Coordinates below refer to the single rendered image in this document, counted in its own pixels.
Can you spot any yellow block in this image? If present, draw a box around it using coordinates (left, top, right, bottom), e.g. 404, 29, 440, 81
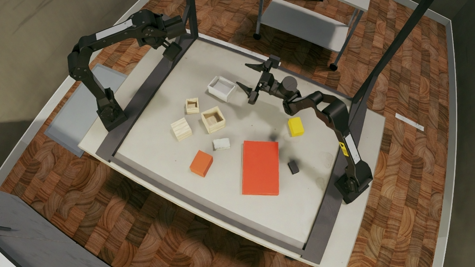
288, 117, 304, 137

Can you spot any flat red-orange board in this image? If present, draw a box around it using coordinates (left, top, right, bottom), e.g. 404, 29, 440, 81
242, 141, 279, 196

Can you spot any orange cube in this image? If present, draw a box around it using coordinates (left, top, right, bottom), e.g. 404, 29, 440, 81
190, 150, 213, 178

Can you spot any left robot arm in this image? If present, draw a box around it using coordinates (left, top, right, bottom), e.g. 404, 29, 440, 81
260, 72, 373, 194

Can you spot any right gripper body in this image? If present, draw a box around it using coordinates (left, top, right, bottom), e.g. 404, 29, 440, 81
151, 37, 182, 62

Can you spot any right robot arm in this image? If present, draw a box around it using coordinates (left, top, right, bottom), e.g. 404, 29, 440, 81
67, 9, 187, 122

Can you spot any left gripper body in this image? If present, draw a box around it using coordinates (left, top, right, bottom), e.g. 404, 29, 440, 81
248, 59, 280, 105

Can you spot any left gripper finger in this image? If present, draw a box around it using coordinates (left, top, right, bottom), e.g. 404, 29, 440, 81
245, 62, 265, 72
236, 82, 253, 98

